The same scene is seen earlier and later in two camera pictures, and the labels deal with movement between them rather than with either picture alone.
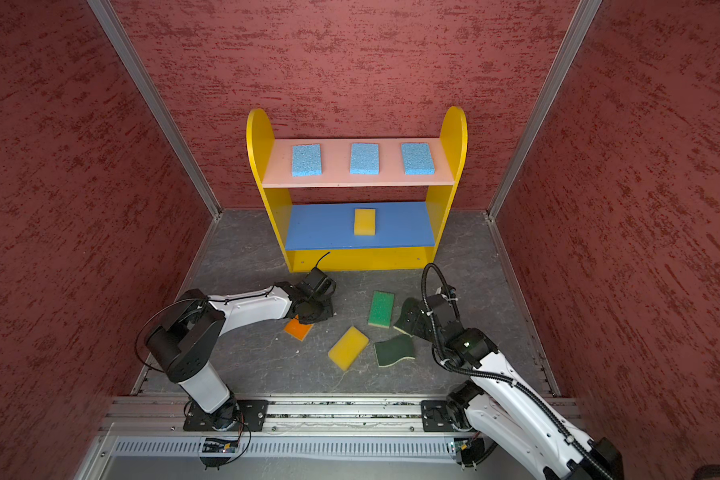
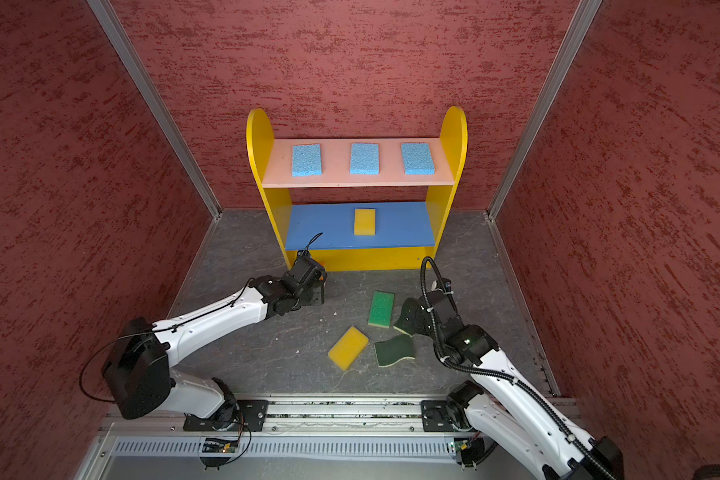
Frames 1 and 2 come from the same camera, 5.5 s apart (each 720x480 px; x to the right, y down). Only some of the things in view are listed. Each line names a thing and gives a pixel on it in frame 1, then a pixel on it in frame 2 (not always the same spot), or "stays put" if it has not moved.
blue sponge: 306,160 stays put
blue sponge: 364,158 stays put
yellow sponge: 364,221 stays put
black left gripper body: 321,310 to 314,296
